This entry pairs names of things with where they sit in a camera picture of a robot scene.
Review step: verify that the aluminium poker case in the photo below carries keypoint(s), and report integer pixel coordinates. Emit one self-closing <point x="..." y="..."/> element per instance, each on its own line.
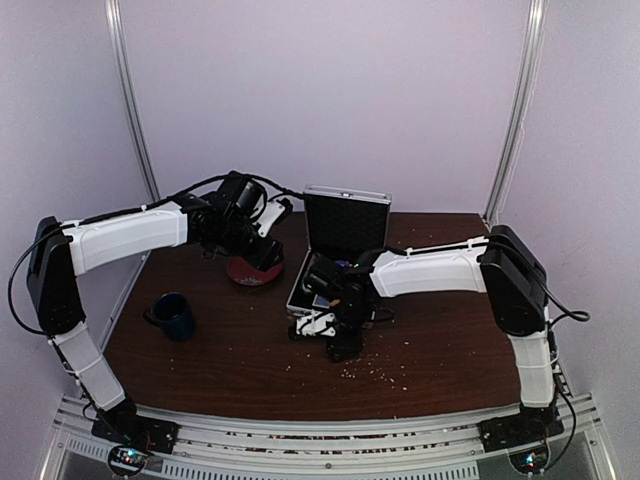
<point x="341" y="224"/>

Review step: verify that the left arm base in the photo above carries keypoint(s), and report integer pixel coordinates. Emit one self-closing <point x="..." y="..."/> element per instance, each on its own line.
<point x="136" y="438"/>

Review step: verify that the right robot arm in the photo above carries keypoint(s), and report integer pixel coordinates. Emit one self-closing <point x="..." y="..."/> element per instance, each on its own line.
<point x="498" y="264"/>

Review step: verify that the red floral plate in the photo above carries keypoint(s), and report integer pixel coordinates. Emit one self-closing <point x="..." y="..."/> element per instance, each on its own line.
<point x="241" y="272"/>

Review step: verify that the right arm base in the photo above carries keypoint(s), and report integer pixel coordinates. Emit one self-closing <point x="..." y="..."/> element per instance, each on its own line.
<point x="524" y="436"/>

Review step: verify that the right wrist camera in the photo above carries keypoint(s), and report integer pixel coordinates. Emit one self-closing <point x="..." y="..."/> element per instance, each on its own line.
<point x="311" y="314"/>

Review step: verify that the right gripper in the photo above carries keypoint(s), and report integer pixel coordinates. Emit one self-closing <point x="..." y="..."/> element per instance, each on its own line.
<point x="350" y="347"/>

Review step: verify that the right aluminium frame post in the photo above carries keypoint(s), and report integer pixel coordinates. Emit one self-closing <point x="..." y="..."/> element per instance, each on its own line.
<point x="524" y="91"/>

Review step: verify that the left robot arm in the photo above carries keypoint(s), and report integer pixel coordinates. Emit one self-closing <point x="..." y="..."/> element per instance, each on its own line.
<point x="66" y="256"/>

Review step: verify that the blue card deck box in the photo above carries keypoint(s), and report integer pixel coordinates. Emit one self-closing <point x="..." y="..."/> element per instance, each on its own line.
<point x="321" y="302"/>

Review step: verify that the left aluminium frame post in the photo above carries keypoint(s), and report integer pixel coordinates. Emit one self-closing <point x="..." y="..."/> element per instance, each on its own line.
<point x="118" y="41"/>

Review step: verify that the aluminium frame post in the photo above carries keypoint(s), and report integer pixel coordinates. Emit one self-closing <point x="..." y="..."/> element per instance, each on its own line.
<point x="118" y="41"/>
<point x="524" y="91"/>

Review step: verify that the dark blue mug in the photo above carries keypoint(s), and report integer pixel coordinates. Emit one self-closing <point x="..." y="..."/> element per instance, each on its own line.
<point x="172" y="314"/>

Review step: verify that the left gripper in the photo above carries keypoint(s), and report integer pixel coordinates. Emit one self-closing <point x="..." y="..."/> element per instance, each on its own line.
<point x="263" y="257"/>

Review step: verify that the aluminium front rail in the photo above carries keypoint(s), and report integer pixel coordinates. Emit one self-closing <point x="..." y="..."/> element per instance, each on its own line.
<point x="445" y="446"/>

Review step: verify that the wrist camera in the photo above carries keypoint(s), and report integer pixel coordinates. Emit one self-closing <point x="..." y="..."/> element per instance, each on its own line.
<point x="248" y="200"/>
<point x="311" y="314"/>

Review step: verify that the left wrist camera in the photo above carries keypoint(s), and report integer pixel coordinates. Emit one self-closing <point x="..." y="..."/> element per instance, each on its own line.
<point x="248" y="200"/>

